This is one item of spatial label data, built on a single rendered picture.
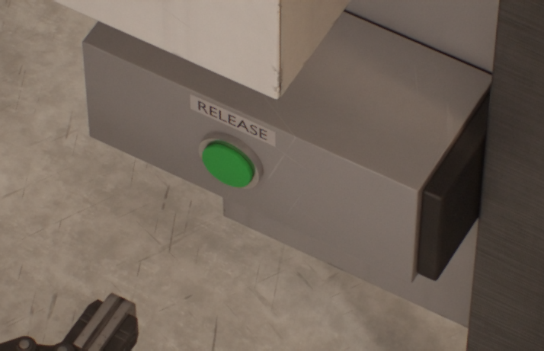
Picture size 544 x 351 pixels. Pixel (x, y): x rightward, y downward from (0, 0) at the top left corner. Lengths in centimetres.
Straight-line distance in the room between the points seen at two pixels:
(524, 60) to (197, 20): 20
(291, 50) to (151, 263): 160
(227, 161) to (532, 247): 16
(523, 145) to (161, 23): 24
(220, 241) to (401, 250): 140
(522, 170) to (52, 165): 152
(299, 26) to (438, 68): 23
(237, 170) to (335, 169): 6
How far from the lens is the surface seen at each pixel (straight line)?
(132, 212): 293
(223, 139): 151
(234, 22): 128
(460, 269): 166
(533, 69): 142
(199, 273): 288
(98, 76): 154
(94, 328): 145
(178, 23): 131
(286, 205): 153
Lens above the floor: 235
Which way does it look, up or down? 53 degrees down
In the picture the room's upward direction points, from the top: straight up
